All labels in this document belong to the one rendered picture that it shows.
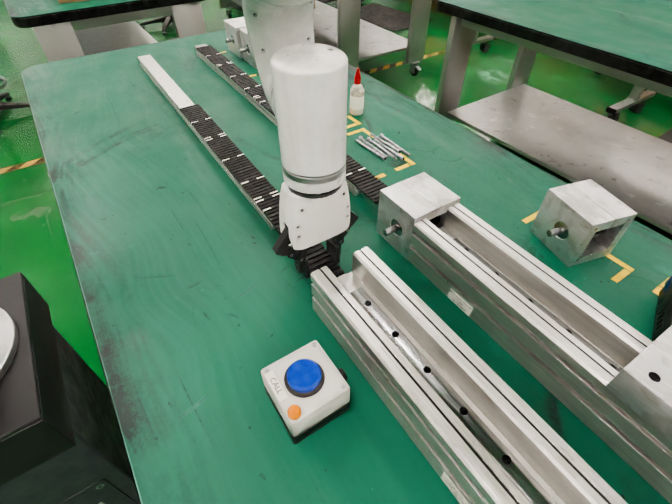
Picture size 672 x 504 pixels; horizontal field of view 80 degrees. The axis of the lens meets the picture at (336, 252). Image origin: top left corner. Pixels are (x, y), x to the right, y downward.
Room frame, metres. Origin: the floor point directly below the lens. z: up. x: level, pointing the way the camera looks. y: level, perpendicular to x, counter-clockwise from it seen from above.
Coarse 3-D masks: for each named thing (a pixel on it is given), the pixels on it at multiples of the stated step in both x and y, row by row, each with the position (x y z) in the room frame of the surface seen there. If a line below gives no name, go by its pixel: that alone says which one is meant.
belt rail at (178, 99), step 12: (144, 60) 1.32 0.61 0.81; (156, 72) 1.23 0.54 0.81; (156, 84) 1.19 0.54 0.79; (168, 84) 1.14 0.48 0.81; (168, 96) 1.08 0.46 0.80; (180, 96) 1.06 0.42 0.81; (204, 144) 0.85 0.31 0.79; (216, 156) 0.79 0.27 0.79; (252, 204) 0.62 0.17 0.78; (264, 216) 0.58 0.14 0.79
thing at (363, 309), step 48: (336, 288) 0.34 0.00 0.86; (384, 288) 0.35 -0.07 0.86; (336, 336) 0.31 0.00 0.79; (384, 336) 0.27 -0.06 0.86; (432, 336) 0.27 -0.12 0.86; (384, 384) 0.22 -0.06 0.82; (432, 384) 0.22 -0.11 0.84; (480, 384) 0.20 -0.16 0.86; (432, 432) 0.16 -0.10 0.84; (480, 432) 0.16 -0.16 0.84; (528, 432) 0.15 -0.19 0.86; (480, 480) 0.11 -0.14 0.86; (528, 480) 0.12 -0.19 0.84; (576, 480) 0.11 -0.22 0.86
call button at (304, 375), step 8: (304, 360) 0.24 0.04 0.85; (312, 360) 0.24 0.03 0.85; (288, 368) 0.23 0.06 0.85; (296, 368) 0.23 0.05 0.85; (304, 368) 0.23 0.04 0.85; (312, 368) 0.23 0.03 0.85; (288, 376) 0.22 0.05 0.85; (296, 376) 0.22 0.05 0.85; (304, 376) 0.22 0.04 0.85; (312, 376) 0.22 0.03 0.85; (320, 376) 0.22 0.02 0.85; (296, 384) 0.21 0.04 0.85; (304, 384) 0.21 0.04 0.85; (312, 384) 0.21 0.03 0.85; (304, 392) 0.20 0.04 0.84
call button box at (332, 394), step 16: (304, 352) 0.26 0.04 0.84; (320, 352) 0.26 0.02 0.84; (272, 368) 0.24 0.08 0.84; (320, 368) 0.24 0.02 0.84; (336, 368) 0.24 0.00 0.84; (272, 384) 0.22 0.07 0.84; (288, 384) 0.22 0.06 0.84; (320, 384) 0.22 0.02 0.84; (336, 384) 0.22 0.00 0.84; (272, 400) 0.22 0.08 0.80; (288, 400) 0.20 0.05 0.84; (304, 400) 0.20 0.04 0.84; (320, 400) 0.20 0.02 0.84; (336, 400) 0.20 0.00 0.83; (304, 416) 0.18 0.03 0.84; (320, 416) 0.19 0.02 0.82; (336, 416) 0.20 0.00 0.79; (288, 432) 0.18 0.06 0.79; (304, 432) 0.18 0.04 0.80
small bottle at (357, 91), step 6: (354, 78) 1.02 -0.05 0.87; (360, 78) 1.02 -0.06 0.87; (354, 84) 1.02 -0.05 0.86; (360, 84) 1.02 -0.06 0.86; (354, 90) 1.01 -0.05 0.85; (360, 90) 1.01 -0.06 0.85; (354, 96) 1.01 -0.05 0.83; (360, 96) 1.01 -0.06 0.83; (354, 102) 1.01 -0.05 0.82; (360, 102) 1.01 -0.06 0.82; (354, 108) 1.01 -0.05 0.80; (360, 108) 1.01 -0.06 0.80; (354, 114) 1.01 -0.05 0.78; (360, 114) 1.01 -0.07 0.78
